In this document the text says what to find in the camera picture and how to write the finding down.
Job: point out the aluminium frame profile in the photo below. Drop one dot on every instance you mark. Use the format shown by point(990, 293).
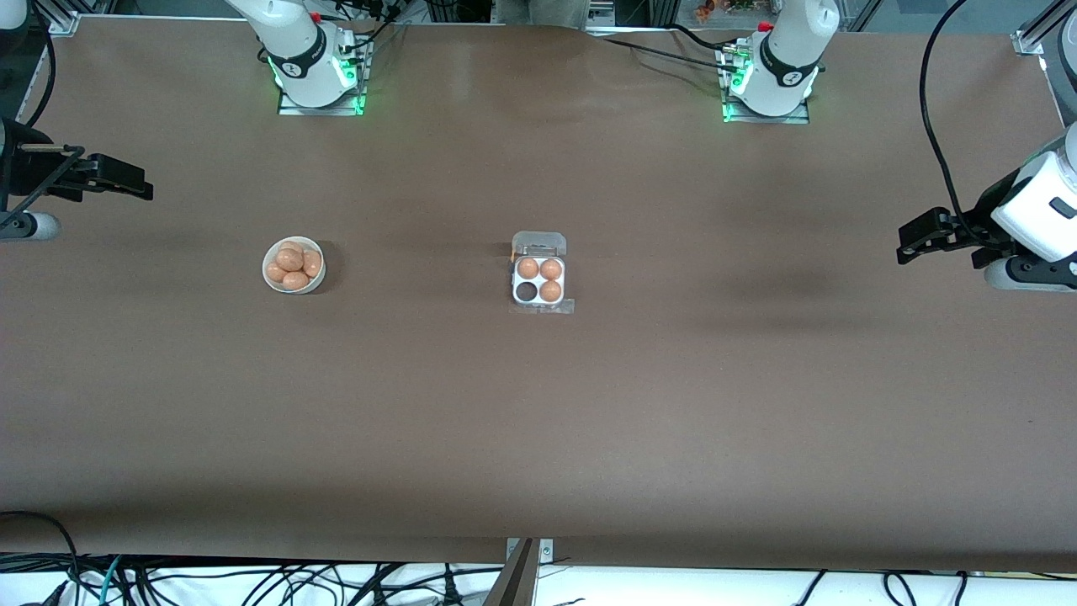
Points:
point(59, 18)
point(1039, 34)

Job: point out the dark camera mount post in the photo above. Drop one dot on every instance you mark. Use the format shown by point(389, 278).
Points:
point(515, 585)

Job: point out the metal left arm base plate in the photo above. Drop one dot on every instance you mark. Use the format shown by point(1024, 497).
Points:
point(799, 119)

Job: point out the silver mount bracket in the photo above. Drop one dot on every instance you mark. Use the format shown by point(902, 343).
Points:
point(546, 551)

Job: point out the small orange objects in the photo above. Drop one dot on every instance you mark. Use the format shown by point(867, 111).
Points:
point(705, 8)

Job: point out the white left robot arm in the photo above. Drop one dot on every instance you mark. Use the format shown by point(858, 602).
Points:
point(787, 50)

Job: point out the clear plastic egg box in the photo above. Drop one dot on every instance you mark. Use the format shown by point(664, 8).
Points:
point(543, 306)

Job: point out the brown egg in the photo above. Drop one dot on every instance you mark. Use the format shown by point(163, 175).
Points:
point(550, 291)
point(551, 269)
point(527, 268)
point(274, 272)
point(295, 281)
point(313, 263)
point(290, 257)

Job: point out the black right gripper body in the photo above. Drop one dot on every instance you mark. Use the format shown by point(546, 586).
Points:
point(23, 167)

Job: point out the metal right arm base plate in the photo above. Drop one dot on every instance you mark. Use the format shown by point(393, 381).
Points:
point(288, 108)

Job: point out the white round bowl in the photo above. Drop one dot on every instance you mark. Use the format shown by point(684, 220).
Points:
point(273, 285)

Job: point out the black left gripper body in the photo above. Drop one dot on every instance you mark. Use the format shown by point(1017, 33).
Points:
point(981, 222)

